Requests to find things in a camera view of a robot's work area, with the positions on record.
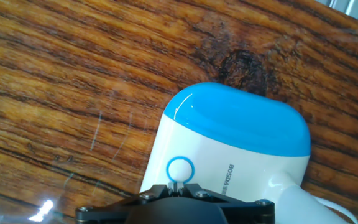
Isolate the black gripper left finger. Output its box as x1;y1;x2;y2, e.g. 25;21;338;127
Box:
75;183;177;224

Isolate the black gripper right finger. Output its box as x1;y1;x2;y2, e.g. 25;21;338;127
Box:
176;182;276;224

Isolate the blue and white desk lamp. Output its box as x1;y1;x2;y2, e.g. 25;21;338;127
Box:
139;82;354;224

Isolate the wood grain table mat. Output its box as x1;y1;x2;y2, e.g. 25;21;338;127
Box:
0;0;358;224

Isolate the thin white lamp cable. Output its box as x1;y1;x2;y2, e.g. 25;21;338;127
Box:
313;195;358;224

